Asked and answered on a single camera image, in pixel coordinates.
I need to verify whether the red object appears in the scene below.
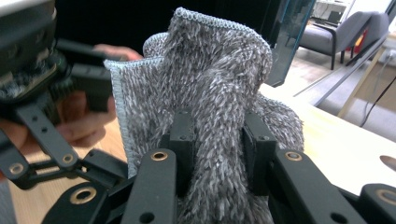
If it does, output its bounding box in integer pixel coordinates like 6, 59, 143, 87
346, 29, 368, 54

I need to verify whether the grey metal rail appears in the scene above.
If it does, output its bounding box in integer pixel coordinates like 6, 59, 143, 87
292, 32, 391, 108

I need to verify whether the grey fluffy cloth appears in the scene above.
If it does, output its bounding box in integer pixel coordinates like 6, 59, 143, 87
103, 7, 305, 224

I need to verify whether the black hanging cable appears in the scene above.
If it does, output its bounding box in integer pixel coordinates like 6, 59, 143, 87
359, 74, 396, 129

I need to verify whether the grey armchair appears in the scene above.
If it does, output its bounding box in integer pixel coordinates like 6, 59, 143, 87
298, 10, 390, 71

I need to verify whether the light wooden desk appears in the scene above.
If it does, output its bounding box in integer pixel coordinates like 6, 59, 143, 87
337, 32, 396, 119

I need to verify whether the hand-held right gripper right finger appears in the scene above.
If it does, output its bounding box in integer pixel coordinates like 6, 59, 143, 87
242, 112, 278, 197

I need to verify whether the round dark table grommet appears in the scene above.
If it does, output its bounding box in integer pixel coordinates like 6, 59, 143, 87
379, 154, 396, 173

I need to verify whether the dark cabinet with teal glass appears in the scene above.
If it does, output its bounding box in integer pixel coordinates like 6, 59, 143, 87
266, 0, 318, 89

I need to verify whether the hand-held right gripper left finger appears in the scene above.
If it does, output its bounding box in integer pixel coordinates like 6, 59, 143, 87
160, 108, 196, 198

